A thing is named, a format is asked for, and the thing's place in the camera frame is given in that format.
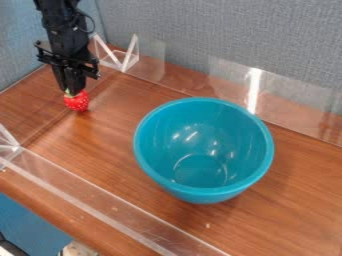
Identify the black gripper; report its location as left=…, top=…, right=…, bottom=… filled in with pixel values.
left=34, top=19, right=100, bottom=96

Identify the red toy strawberry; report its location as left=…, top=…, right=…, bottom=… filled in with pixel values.
left=64, top=90, right=89, bottom=112

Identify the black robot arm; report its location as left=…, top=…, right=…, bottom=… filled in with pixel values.
left=33, top=0, right=100, bottom=97

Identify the blue plastic bowl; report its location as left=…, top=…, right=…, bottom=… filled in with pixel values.
left=132, top=97, right=275, bottom=204

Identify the clear acrylic front barrier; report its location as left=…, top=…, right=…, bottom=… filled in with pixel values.
left=0, top=125, right=231, bottom=256

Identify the clear acrylic barrier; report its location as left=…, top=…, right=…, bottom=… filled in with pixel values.
left=128, top=56, right=342, bottom=147
left=0, top=125, right=231, bottom=256

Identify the clear acrylic back barrier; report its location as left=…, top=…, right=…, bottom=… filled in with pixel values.
left=128, top=56, right=342, bottom=147

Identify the clear acrylic corner bracket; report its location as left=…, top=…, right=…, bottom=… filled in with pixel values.
left=92, top=33, right=140, bottom=73

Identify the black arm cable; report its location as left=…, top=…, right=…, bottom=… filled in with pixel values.
left=72, top=4, right=96, bottom=34

